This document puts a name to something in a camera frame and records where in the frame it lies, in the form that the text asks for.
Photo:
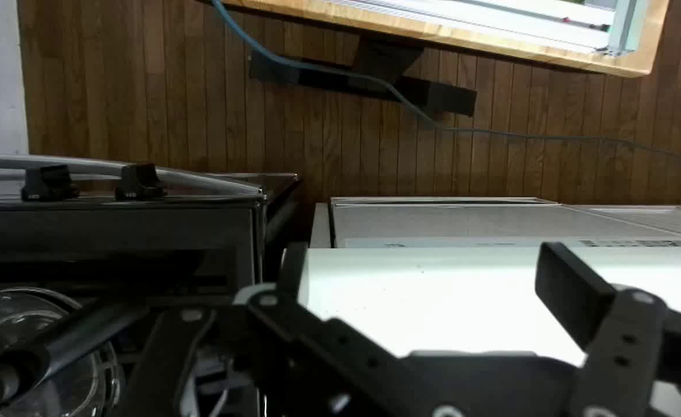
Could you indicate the wooden framed board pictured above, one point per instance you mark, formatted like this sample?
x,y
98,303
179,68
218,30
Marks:
x,y
448,27

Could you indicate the glass kettle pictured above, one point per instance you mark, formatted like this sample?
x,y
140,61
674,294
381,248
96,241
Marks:
x,y
39,349

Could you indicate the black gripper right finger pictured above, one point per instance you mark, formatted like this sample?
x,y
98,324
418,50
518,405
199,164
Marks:
x,y
579,298

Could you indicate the black stove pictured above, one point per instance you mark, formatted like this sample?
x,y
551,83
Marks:
x,y
123,233

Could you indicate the white box appliance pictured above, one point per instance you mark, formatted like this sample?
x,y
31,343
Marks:
x,y
511,221

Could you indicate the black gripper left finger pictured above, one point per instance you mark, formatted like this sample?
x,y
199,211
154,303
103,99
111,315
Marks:
x,y
293,270

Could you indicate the black stove knob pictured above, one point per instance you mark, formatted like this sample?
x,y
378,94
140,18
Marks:
x,y
140,184
49,184

